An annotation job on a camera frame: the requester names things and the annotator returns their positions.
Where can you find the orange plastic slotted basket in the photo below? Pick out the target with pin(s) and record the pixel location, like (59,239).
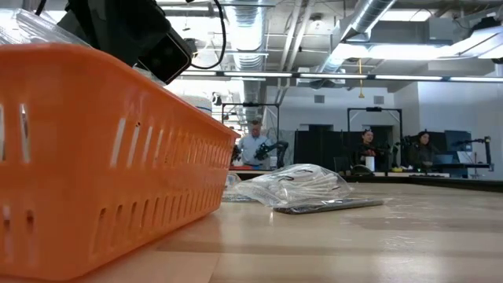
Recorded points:
(98,157)

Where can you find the background black robot arm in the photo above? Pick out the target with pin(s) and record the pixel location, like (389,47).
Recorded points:
(281,147)

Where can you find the black round ceiling fixture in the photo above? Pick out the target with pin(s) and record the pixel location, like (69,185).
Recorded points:
(190,46)

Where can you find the white yellow wipes canister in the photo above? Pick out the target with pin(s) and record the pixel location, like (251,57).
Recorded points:
(196,104)

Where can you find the person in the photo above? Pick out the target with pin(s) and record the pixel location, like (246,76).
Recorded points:
(422,151)
(367,151)
(251,147)

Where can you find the blue white toothbrush clear bag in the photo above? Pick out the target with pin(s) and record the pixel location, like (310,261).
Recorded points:
(232,181)

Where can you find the black comb clear bag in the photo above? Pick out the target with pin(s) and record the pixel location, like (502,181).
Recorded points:
(237,197)
(330,205)

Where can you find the black partition screen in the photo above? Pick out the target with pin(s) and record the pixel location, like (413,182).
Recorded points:
(318,149)

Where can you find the orange hanging cone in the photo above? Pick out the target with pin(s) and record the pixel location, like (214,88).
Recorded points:
(361,95)

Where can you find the white cup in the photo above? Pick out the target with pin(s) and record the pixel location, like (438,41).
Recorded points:
(370,164)

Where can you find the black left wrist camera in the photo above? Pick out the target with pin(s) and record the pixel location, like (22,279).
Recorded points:
(165,55)

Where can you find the black background rig frame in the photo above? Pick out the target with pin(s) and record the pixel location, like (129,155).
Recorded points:
(373,109)
(251,104)

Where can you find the black aluminium table frame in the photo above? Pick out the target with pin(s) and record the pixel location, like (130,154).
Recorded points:
(452,184)

